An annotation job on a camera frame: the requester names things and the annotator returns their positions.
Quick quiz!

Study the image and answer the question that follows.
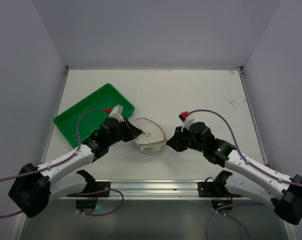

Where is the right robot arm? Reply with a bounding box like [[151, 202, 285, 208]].
[[166, 122, 302, 225]]

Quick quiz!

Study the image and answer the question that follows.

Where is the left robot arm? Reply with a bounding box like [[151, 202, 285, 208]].
[[8, 117, 143, 218]]

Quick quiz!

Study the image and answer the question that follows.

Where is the green plastic tray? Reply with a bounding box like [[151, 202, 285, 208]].
[[53, 83, 135, 148]]

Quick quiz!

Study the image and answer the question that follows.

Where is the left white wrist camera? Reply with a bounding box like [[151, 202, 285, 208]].
[[105, 105, 124, 123]]

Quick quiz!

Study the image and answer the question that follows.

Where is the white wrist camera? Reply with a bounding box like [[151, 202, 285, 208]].
[[179, 111, 194, 132], [105, 105, 124, 123]]

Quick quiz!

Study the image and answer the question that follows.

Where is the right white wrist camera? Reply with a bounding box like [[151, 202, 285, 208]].
[[179, 111, 194, 132]]

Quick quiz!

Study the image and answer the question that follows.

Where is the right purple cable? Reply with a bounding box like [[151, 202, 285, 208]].
[[188, 108, 302, 191]]

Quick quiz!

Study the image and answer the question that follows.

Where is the purple cable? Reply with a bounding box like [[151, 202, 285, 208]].
[[0, 107, 111, 218], [188, 108, 302, 191]]

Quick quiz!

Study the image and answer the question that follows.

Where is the right black base bracket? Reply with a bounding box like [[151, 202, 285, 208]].
[[197, 174, 243, 198]]

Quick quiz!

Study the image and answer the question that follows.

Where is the black base bracket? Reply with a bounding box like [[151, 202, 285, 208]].
[[67, 181, 111, 198], [197, 174, 243, 198]]

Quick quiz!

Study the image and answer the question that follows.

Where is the left black base bracket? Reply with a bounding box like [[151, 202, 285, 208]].
[[67, 181, 111, 198]]

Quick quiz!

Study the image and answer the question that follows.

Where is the aluminium front rail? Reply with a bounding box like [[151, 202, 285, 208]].
[[58, 180, 244, 201]]

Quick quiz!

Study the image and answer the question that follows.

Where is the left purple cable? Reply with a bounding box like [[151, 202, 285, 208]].
[[0, 107, 111, 218]]

